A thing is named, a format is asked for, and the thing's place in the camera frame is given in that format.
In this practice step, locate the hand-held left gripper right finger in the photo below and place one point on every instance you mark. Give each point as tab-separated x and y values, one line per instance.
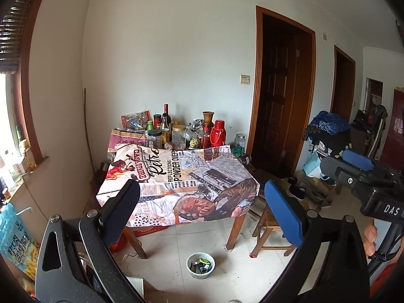
284	211

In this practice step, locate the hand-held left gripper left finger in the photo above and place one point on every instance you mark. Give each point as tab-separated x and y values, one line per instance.
121	211

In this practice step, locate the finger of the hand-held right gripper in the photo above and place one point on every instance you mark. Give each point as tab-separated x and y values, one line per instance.
358	159
341	172

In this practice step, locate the white bowl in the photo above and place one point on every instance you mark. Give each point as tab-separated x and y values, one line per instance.
189	271

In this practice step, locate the green foil wrapper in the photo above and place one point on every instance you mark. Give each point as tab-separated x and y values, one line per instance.
205	261

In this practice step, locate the person's right hand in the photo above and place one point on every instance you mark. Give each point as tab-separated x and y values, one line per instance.
370	238

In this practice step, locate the wooden stool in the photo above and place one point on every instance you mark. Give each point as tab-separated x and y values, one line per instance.
268	227

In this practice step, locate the black shoe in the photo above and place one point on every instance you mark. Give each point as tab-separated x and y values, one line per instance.
298	192

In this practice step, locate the light blue plastic bag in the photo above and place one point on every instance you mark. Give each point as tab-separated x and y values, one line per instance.
314	164

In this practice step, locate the black bag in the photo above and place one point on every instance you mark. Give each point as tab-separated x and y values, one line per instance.
331	145

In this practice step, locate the red plastic bag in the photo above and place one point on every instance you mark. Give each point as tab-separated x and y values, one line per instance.
118	244

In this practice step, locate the black handbag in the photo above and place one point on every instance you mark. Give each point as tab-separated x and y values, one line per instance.
363	118

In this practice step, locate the blue patterned cloth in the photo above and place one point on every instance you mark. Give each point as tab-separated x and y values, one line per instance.
329	123

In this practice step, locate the red door panel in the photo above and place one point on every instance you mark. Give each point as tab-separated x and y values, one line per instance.
394	129

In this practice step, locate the wooden table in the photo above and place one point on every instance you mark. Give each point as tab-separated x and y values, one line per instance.
233	235

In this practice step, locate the printed tablecloth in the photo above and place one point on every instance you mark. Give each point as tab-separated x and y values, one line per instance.
176	176

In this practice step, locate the small glass jar metal lid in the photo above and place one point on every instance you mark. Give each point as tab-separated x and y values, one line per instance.
245	158

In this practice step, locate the printed woven sack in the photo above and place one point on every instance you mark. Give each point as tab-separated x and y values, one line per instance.
126	139

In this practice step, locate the narrow dark wooden door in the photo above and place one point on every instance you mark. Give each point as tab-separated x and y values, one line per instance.
342	85

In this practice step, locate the green cloth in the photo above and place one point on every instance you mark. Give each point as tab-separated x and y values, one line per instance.
236	150

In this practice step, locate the dark jar black lid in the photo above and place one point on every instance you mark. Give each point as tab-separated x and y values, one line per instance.
154	138

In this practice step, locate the tall glass jar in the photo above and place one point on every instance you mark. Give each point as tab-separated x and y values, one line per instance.
240	140

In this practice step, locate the yellow label liquor bottle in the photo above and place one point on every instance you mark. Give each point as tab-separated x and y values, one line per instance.
164	131

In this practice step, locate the green cap bottle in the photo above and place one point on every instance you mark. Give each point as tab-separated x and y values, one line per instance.
150	125

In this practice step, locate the patterned plastic packet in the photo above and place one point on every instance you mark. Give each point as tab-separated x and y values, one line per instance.
135	120

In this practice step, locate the glass jar tan lid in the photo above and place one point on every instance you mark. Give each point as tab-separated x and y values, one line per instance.
179	138

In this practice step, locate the red thermos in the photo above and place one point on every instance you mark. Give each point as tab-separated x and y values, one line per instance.
218	133

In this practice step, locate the yellow oil bottle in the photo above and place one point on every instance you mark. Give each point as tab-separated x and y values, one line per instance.
30	160

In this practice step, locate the dark wine bottle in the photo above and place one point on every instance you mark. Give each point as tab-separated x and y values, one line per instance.
166	113

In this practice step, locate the red sauce bottle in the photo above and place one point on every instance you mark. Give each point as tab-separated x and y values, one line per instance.
205	135

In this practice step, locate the blue printed bag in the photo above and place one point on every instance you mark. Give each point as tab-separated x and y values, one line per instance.
15	240

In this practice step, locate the brown vase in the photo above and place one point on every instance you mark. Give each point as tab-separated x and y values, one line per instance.
208	117

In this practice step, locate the green glass bottle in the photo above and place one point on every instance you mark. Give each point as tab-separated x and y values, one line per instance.
18	134

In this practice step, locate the bamboo window blind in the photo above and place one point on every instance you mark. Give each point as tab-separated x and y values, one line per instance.
14	22

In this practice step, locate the wall light switch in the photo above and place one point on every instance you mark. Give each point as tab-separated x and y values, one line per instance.
245	79

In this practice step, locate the wooden window frame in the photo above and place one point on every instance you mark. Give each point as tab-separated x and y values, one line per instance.
31	85

